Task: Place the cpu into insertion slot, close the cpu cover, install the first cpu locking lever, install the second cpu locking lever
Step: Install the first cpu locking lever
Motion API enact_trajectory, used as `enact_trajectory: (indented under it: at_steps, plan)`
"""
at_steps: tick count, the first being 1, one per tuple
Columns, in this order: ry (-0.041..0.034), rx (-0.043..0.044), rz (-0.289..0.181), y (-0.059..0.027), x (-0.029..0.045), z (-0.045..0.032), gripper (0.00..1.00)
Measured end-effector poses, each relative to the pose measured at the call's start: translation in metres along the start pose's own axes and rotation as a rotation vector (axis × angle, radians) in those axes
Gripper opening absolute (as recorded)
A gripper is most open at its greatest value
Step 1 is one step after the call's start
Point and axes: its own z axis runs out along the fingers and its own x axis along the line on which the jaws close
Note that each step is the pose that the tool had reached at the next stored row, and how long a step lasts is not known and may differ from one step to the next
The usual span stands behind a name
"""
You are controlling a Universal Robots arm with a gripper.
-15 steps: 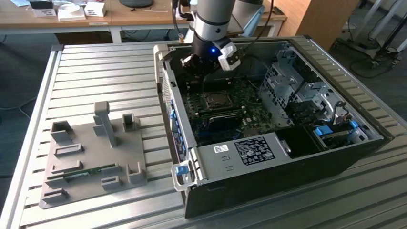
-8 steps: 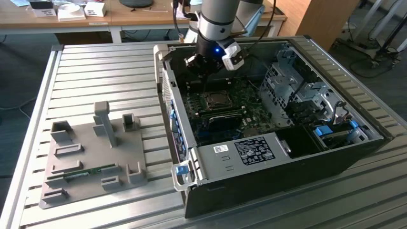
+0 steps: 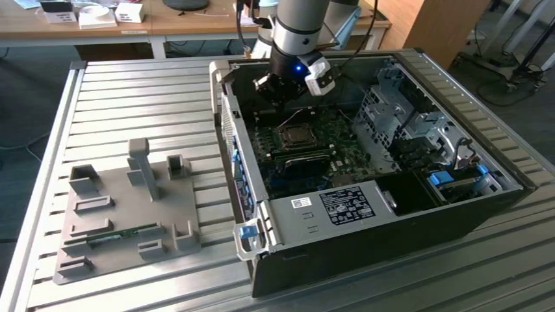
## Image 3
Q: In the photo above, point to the CPU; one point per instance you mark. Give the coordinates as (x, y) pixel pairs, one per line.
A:
(298, 135)

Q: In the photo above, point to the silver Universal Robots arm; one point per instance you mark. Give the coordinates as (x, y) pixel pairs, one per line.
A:
(300, 26)

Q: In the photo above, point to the CPU socket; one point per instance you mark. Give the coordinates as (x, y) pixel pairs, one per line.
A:
(304, 146)

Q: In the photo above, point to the black RAM slot row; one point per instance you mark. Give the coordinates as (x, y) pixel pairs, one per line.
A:
(300, 152)

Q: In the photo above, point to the blue expansion slot clip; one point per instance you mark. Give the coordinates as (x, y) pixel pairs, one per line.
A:
(237, 156)

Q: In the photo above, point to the pale blue teach pendant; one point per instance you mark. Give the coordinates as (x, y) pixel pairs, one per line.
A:
(349, 26)

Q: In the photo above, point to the green motherboard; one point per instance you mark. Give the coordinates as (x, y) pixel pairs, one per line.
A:
(348, 152)

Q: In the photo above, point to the metal drive cage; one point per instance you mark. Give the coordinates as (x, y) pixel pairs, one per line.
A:
(386, 120)

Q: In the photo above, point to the black graphics card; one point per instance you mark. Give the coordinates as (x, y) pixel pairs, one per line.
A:
(306, 167)

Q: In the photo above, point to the wooden desk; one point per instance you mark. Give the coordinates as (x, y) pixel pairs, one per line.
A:
(174, 19)

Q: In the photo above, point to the dark round object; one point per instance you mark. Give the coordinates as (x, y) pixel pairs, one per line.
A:
(186, 4)

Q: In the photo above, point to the wooden cabinet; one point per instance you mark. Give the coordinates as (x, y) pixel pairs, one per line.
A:
(442, 32)

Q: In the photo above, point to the white printed box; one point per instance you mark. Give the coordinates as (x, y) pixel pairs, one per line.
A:
(130, 13)
(61, 17)

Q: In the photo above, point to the grey power supply unit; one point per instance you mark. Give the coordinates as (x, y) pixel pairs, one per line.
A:
(300, 224)

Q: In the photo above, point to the white round dish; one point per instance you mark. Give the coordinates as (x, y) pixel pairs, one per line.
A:
(98, 18)

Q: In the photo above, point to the blue latch tab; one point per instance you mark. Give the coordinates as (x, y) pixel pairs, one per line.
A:
(248, 232)

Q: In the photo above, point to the blue disk carrier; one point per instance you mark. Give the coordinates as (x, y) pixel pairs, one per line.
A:
(441, 179)

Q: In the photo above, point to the grey parts rack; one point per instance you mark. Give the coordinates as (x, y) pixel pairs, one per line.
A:
(126, 208)

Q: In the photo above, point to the small blue clip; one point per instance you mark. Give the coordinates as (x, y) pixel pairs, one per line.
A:
(482, 169)

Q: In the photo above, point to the wheeled equipment stand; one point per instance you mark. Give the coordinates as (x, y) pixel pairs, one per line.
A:
(522, 70)

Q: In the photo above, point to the open black PC case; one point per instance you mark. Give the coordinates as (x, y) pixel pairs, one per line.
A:
(369, 253)

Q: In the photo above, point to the small black device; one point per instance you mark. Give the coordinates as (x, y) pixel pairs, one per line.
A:
(57, 6)

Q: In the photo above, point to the green RAM stick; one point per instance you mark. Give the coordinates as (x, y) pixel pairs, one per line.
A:
(113, 236)

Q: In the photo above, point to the pale blue paper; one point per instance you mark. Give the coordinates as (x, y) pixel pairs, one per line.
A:
(26, 3)

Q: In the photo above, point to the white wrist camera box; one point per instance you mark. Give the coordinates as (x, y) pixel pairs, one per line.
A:
(321, 81)

